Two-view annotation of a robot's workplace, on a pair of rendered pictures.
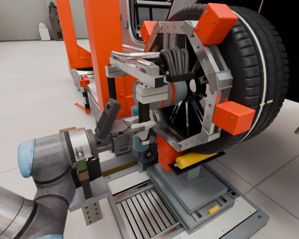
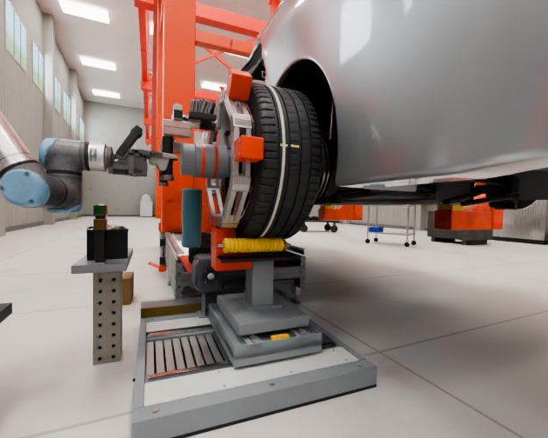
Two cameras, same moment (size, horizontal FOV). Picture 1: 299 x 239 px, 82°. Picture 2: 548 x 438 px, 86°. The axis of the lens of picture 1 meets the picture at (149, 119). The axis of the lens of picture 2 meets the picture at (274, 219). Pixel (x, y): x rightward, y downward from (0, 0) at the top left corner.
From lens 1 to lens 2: 79 cm
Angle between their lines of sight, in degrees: 27
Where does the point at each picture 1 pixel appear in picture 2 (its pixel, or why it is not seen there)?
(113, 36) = not seen: hidden behind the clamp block
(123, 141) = (139, 162)
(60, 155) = (76, 149)
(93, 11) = (166, 109)
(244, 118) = (249, 140)
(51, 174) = (63, 164)
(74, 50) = not seen: hidden behind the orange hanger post
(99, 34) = not seen: hidden behind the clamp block
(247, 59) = (261, 104)
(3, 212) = (16, 144)
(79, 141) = (96, 145)
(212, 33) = (231, 87)
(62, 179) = (70, 177)
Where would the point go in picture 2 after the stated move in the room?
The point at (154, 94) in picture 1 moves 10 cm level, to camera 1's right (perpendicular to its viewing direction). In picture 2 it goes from (176, 126) to (205, 126)
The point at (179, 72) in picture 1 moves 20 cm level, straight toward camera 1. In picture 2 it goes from (199, 111) to (163, 87)
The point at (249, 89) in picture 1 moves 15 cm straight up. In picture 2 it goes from (263, 126) to (264, 81)
